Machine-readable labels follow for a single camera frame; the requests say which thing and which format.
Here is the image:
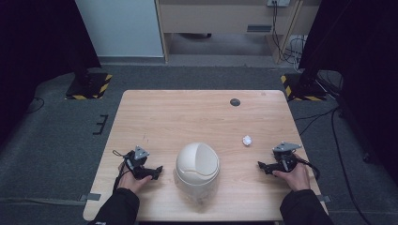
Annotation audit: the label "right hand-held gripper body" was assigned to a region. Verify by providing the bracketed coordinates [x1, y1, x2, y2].
[271, 142, 303, 173]

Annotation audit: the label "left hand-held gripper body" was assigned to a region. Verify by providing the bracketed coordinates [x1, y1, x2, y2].
[124, 144, 155, 181]

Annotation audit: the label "person's left hand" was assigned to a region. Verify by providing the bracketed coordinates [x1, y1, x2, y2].
[116, 162, 154, 195]

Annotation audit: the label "person's right hand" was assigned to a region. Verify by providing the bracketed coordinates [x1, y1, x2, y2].
[271, 153, 312, 193]

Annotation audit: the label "white swing-lid trash bin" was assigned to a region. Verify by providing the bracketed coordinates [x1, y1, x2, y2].
[173, 142, 221, 203]

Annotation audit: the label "black stand base striped edge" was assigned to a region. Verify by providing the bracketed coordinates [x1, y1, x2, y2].
[65, 72, 114, 101]
[280, 72, 329, 102]

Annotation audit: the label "dark curtain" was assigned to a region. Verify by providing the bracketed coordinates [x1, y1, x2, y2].
[298, 0, 398, 186]
[0, 0, 102, 148]

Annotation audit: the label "grey power outlet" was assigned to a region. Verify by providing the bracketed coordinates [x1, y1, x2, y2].
[266, 0, 292, 8]

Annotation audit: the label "light wooden desk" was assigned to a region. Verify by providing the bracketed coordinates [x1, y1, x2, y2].
[155, 0, 323, 66]

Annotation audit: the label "left hand-held gripper black cable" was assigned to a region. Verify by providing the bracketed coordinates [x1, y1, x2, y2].
[112, 149, 133, 192]

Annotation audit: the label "hand-held gripper black cable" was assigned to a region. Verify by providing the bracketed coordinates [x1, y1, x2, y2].
[295, 157, 321, 181]
[112, 149, 133, 192]

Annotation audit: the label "right hand-held gripper black cable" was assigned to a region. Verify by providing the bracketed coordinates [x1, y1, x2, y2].
[295, 157, 321, 181]

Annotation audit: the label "long black floor cable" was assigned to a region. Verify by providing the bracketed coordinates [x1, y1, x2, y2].
[293, 105, 375, 225]

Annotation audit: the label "thin black floor cable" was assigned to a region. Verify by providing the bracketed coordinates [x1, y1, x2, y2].
[25, 96, 45, 114]

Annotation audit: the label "black hanging cables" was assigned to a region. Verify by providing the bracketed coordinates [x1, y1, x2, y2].
[270, 0, 308, 73]

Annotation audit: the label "white wall panel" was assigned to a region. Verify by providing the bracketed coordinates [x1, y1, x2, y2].
[74, 0, 165, 58]

